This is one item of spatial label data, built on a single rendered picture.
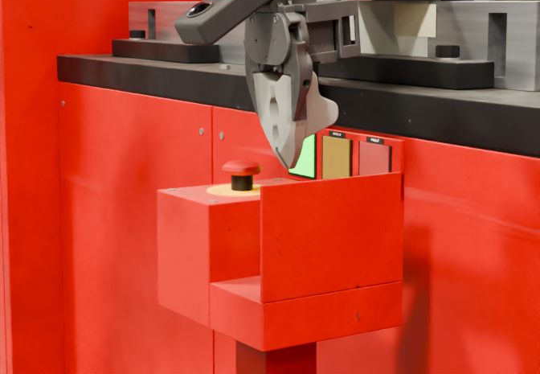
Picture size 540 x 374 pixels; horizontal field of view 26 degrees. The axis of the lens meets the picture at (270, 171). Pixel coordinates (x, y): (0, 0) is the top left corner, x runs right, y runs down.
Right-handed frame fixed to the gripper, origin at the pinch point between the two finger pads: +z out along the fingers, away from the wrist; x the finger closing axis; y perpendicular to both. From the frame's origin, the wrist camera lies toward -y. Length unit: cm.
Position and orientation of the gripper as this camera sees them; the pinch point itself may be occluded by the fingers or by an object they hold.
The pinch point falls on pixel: (281, 156)
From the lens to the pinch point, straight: 108.3
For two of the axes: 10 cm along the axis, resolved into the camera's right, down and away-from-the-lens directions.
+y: 8.4, -1.6, 5.2
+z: 0.7, 9.8, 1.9
